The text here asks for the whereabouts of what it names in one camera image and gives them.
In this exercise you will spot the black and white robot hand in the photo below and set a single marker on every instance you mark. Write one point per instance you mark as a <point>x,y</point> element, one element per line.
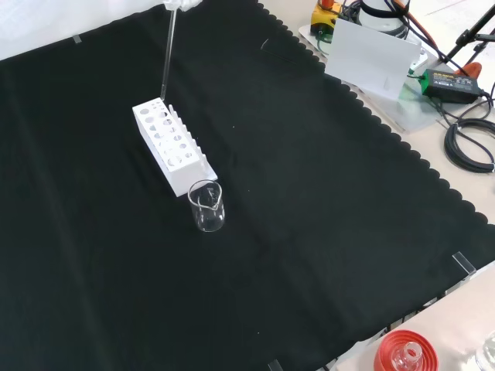
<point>181,4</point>

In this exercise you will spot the clear glass rod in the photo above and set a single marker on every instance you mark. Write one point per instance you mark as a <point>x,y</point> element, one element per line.
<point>169,54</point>

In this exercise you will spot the white test tube rack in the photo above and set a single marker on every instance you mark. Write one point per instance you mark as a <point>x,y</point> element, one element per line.
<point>189,172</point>

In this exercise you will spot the clear glass beaker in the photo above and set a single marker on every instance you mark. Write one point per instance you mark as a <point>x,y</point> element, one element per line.
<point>210,224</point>

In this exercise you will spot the yellow emergency stop button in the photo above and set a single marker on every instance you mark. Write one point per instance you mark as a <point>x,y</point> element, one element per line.
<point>325,19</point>

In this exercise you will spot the black cloth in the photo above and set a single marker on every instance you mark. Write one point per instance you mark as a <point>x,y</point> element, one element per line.
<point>309,193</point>

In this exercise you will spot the black power adapter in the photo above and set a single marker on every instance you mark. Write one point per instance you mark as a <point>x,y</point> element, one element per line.
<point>448,85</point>

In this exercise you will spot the black tripod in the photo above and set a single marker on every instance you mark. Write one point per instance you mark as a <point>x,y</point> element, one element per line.
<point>470,33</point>

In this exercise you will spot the orange plastic piece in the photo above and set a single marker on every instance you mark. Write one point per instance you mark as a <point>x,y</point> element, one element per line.
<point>472,70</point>

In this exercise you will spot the red ribbed round funnel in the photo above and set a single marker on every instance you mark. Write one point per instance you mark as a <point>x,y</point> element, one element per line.
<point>386,348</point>

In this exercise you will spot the clear glass flask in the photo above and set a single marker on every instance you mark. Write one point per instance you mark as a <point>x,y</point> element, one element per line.
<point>408,357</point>

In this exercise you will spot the clear glassware piece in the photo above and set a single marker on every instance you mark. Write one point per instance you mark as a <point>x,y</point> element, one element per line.
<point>487,353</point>

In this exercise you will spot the pale base plate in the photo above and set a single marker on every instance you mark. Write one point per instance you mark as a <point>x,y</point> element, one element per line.
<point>410,112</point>

